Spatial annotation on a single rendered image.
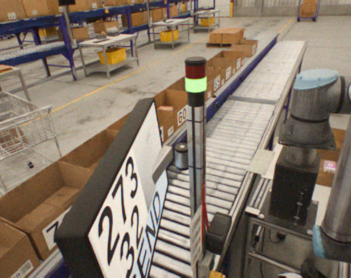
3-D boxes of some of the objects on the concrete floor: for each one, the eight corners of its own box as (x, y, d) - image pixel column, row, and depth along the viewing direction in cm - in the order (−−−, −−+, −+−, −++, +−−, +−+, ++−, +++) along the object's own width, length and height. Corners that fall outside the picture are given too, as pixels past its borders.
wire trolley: (-20, 189, 295) (-66, 99, 245) (32, 165, 332) (0, 82, 282) (26, 237, 234) (-24, 130, 183) (83, 200, 271) (55, 103, 220)
